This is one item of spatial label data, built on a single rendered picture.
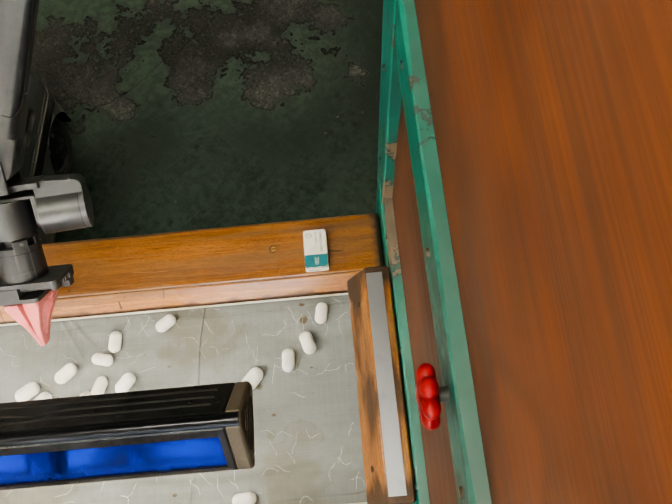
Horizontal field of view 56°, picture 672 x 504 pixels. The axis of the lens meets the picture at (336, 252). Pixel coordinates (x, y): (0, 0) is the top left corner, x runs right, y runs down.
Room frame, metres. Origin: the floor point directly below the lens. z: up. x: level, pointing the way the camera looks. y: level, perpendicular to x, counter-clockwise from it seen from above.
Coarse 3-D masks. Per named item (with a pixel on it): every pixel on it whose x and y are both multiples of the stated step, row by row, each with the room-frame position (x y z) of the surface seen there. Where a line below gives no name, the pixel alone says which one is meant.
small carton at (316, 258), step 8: (304, 232) 0.36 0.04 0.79; (312, 232) 0.36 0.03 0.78; (320, 232) 0.35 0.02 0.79; (304, 240) 0.34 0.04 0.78; (312, 240) 0.34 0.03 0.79; (320, 240) 0.34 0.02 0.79; (304, 248) 0.33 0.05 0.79; (312, 248) 0.33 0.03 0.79; (320, 248) 0.33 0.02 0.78; (304, 256) 0.32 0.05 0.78; (312, 256) 0.32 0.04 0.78; (320, 256) 0.32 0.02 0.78; (312, 264) 0.31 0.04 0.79; (320, 264) 0.30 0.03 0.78; (328, 264) 0.30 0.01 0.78
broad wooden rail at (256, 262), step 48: (96, 240) 0.40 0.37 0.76; (144, 240) 0.39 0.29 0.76; (192, 240) 0.38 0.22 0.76; (240, 240) 0.37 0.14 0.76; (288, 240) 0.36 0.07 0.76; (336, 240) 0.35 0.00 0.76; (96, 288) 0.32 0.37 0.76; (144, 288) 0.31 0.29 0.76; (192, 288) 0.30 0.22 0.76; (240, 288) 0.29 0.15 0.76; (288, 288) 0.28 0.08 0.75; (336, 288) 0.28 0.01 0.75
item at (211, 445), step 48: (240, 384) 0.10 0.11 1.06; (0, 432) 0.08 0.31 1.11; (48, 432) 0.07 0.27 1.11; (96, 432) 0.07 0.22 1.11; (144, 432) 0.06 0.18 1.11; (192, 432) 0.06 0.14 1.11; (240, 432) 0.05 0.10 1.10; (0, 480) 0.04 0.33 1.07; (48, 480) 0.04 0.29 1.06; (96, 480) 0.03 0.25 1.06
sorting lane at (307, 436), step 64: (64, 320) 0.28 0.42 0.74; (128, 320) 0.27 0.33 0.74; (192, 320) 0.26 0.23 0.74; (256, 320) 0.24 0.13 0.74; (0, 384) 0.20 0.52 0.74; (64, 384) 0.19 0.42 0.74; (192, 384) 0.16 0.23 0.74; (320, 384) 0.14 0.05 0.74; (256, 448) 0.06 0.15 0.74; (320, 448) 0.05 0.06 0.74
